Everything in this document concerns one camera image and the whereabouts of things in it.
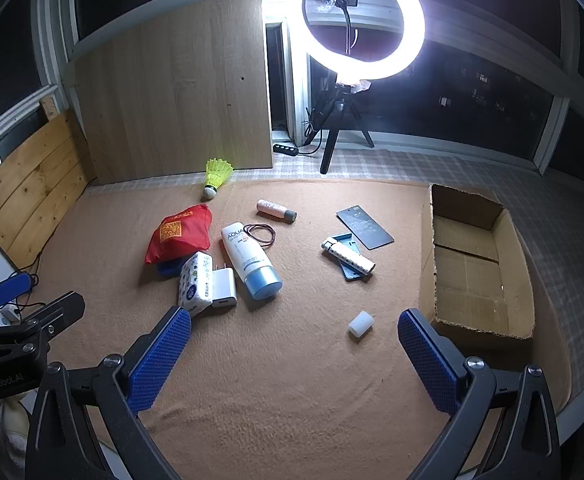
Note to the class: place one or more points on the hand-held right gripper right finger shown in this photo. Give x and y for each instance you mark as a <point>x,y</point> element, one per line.
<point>429,360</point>

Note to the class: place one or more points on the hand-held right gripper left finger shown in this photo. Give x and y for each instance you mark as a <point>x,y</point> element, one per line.
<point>159,355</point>

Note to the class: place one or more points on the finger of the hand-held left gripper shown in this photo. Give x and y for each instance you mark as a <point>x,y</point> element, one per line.
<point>8,289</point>
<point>57,310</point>

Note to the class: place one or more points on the white plastic cylinder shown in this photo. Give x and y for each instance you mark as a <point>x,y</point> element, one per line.
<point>361,325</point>

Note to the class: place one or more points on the patterned tissue pack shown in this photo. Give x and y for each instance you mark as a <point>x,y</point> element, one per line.
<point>195,285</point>

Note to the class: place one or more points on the dark blue cloth pouch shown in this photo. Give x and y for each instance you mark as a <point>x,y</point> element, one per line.
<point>168,267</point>

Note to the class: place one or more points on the white wall charger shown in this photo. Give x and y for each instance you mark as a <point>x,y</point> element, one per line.
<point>223,285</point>

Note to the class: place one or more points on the cardboard box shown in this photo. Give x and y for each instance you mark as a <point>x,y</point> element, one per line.
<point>471,270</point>

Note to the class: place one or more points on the blue phone stand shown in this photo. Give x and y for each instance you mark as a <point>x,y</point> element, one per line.
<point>352,271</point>

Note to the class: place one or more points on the white dotted lighter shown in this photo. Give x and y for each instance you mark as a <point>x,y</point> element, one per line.
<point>349,256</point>

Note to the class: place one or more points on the white tube with blue cap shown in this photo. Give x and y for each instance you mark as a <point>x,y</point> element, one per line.
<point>247,255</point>

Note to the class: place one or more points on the dark grey card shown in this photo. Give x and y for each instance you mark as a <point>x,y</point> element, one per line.
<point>366,225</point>

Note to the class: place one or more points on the brown rubber band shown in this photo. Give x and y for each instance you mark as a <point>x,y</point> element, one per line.
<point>272,234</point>

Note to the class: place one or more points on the pink bottle with grey cap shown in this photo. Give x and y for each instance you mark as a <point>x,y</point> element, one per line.
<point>272,208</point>

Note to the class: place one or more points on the yellow shuttlecock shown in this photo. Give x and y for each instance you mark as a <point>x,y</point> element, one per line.
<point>218,170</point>

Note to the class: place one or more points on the white power adapter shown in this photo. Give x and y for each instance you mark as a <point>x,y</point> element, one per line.
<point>3,316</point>

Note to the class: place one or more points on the pine plank panel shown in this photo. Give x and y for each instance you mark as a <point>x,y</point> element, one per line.
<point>32,185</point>

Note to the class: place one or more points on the small wooden block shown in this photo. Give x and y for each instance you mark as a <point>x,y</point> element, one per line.
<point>49,106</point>

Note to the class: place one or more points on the black power strip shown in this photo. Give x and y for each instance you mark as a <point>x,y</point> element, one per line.
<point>286,149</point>

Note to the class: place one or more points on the large wooden board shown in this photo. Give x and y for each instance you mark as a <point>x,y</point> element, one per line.
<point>172,90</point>

